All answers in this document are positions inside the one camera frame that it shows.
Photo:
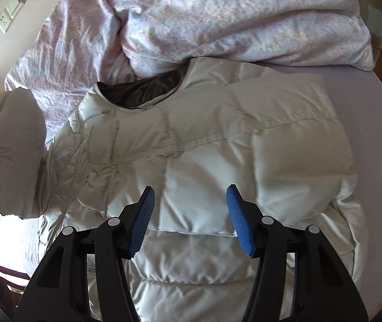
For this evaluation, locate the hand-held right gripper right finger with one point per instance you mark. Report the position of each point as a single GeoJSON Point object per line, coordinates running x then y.
{"type": "Point", "coordinates": [239, 218]}

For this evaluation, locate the white wall socket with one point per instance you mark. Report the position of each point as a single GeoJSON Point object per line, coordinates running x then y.
{"type": "Point", "coordinates": [4, 23]}

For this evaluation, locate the white wall switch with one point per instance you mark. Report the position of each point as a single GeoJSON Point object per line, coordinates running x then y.
{"type": "Point", "coordinates": [13, 8]}

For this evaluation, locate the dark wooden chair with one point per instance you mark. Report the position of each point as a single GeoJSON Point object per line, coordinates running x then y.
{"type": "Point", "coordinates": [5, 280]}

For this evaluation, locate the bed with lavender sheet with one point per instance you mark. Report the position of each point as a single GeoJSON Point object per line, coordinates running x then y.
{"type": "Point", "coordinates": [372, 124]}

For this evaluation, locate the pink floral duvet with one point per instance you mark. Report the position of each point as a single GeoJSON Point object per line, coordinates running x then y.
{"type": "Point", "coordinates": [211, 13]}

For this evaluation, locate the white puffer jacket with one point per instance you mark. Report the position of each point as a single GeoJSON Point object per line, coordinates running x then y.
{"type": "Point", "coordinates": [211, 134]}

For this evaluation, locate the frosted glass door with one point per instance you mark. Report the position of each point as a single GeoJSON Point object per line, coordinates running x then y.
{"type": "Point", "coordinates": [375, 13]}

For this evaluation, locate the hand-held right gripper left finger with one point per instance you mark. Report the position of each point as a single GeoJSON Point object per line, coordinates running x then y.
{"type": "Point", "coordinates": [141, 219]}

